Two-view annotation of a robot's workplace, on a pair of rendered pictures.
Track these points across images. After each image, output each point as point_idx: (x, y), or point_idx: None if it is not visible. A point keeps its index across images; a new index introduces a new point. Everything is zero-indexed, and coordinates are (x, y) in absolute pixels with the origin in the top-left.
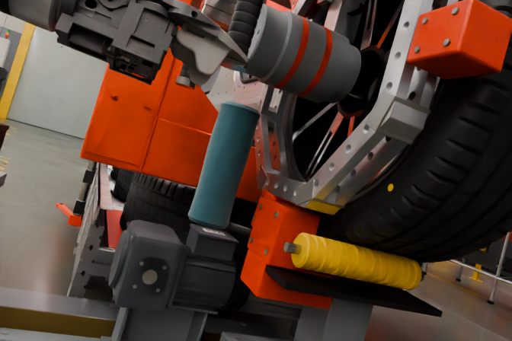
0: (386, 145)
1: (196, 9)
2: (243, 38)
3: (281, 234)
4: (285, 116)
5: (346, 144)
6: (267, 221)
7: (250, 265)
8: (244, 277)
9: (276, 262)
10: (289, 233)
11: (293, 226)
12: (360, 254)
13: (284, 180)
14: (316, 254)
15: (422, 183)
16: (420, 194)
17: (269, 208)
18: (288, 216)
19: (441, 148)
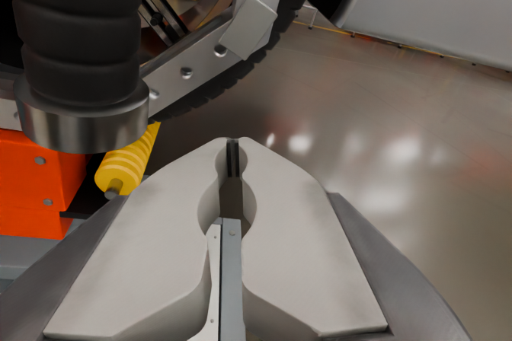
0: (219, 49)
1: (437, 297)
2: (139, 33)
3: (65, 175)
4: None
5: (177, 65)
6: (10, 168)
7: (8, 218)
8: (3, 231)
9: (71, 200)
10: (68, 166)
11: (69, 154)
12: (150, 132)
13: (3, 103)
14: (140, 175)
15: (244, 74)
16: (236, 81)
17: (1, 152)
18: (63, 153)
19: (269, 40)
